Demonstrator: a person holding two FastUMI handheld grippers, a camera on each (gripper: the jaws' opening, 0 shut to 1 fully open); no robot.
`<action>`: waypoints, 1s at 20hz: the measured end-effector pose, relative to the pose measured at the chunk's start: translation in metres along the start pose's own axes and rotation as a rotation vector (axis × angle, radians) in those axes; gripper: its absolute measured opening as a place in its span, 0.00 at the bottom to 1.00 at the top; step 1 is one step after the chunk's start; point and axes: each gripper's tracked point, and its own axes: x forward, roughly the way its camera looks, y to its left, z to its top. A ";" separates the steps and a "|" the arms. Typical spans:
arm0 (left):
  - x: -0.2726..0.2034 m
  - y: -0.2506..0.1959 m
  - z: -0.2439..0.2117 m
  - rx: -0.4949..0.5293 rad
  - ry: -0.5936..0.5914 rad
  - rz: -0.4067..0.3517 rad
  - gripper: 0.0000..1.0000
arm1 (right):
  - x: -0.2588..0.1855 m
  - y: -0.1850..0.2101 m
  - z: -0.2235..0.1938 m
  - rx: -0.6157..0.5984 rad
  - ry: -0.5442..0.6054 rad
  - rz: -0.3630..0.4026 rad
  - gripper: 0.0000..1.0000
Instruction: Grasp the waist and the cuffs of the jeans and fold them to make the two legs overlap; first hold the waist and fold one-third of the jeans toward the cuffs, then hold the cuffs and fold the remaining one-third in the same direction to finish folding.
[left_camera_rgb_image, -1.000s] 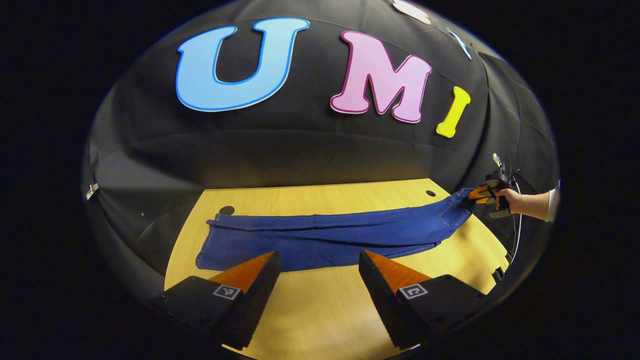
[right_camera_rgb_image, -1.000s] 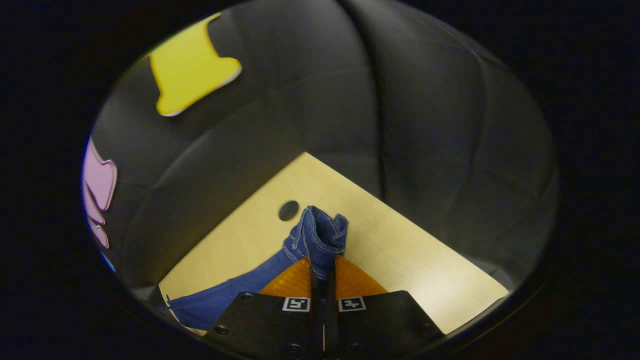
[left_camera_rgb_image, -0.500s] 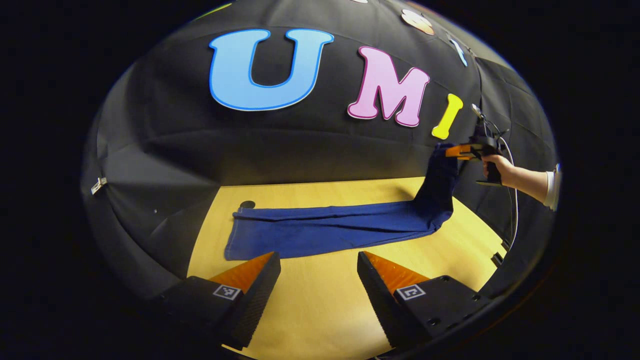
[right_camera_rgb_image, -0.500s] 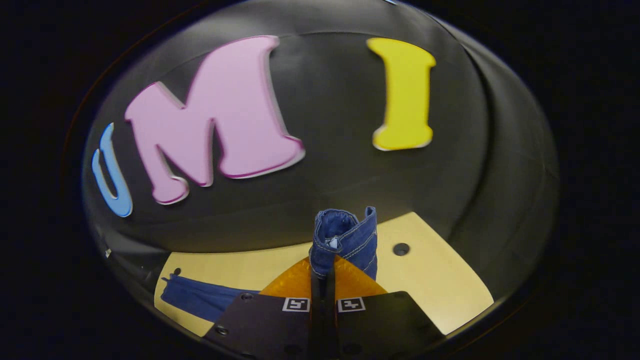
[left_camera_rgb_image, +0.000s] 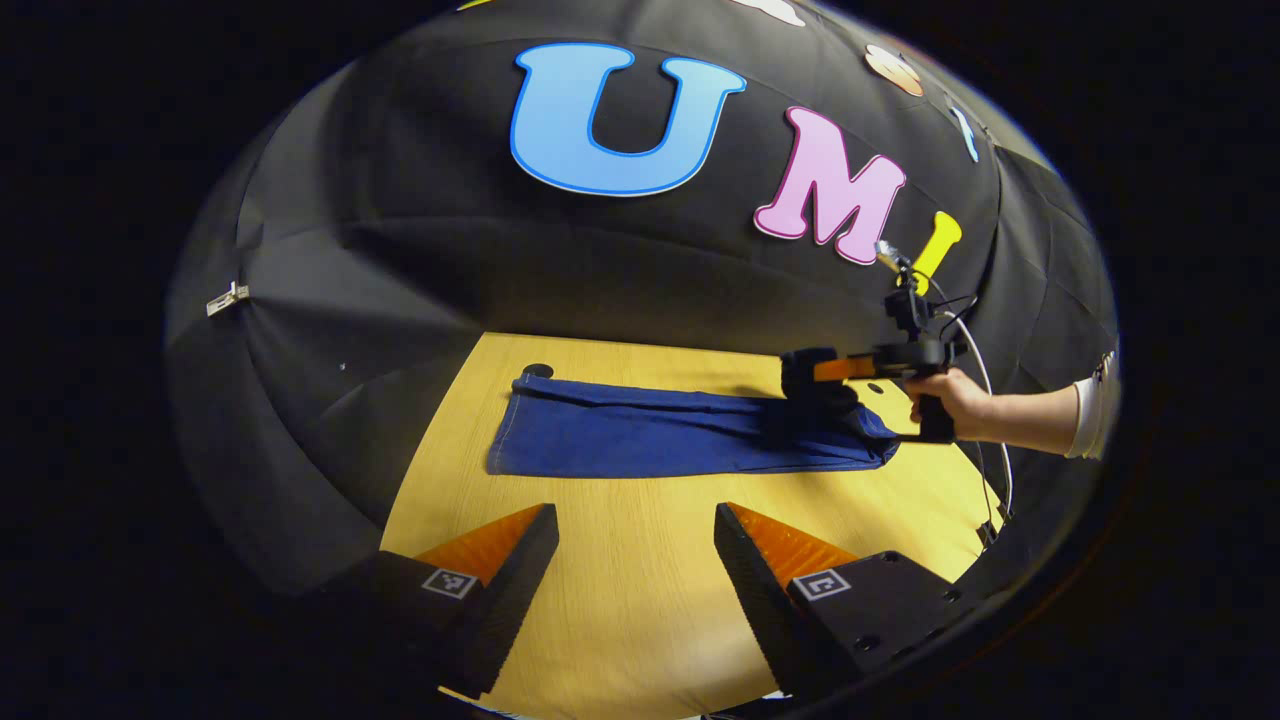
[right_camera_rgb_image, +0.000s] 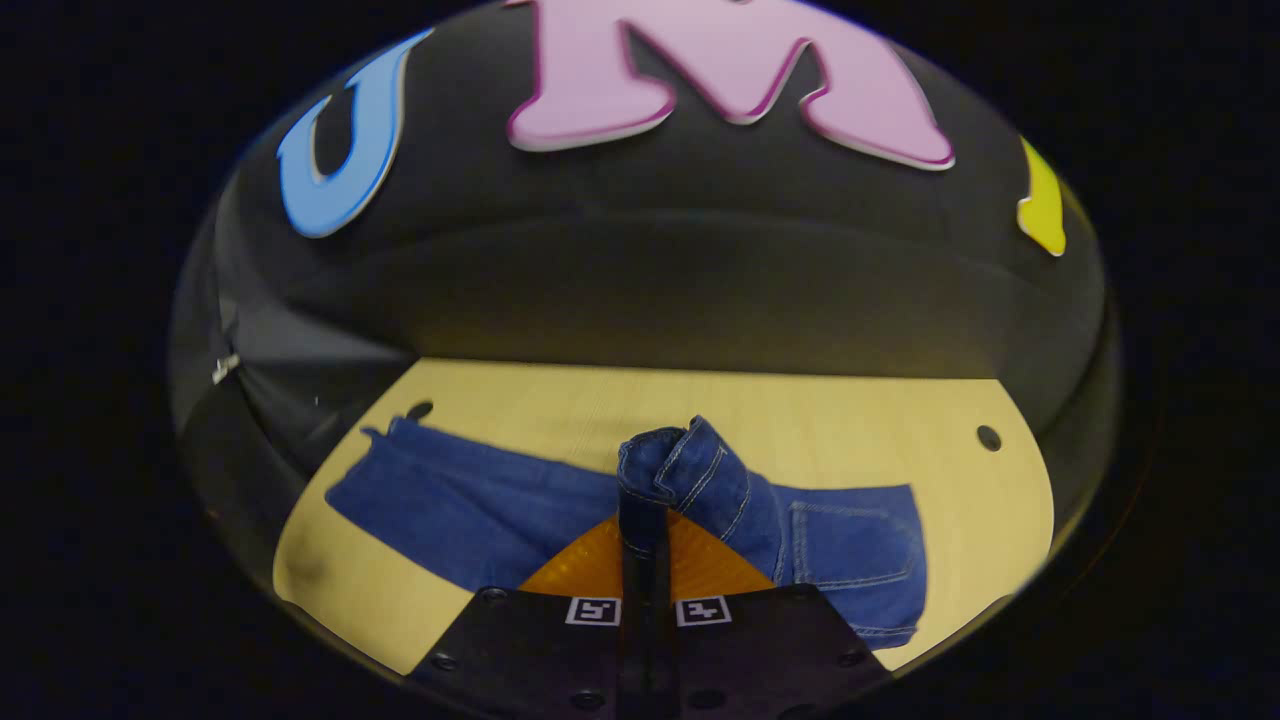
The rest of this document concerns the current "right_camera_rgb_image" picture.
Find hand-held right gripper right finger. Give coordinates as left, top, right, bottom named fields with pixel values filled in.
left=645, top=510, right=896, bottom=720

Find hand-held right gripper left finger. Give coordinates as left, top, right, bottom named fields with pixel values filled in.
left=405, top=515, right=642, bottom=720

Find blue denim jeans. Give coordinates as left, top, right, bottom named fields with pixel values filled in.
left=325, top=415, right=929, bottom=651

